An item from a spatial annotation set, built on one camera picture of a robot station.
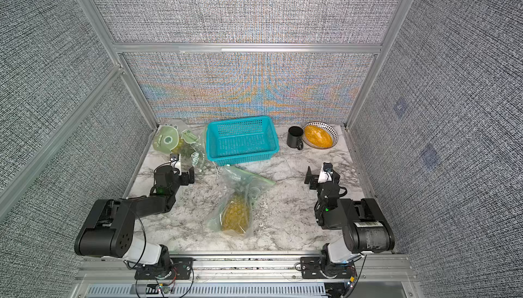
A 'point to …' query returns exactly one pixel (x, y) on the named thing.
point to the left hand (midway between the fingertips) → (184, 164)
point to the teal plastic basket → (242, 140)
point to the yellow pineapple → (236, 213)
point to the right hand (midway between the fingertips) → (321, 163)
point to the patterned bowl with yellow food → (319, 135)
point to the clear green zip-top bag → (236, 179)
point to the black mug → (294, 139)
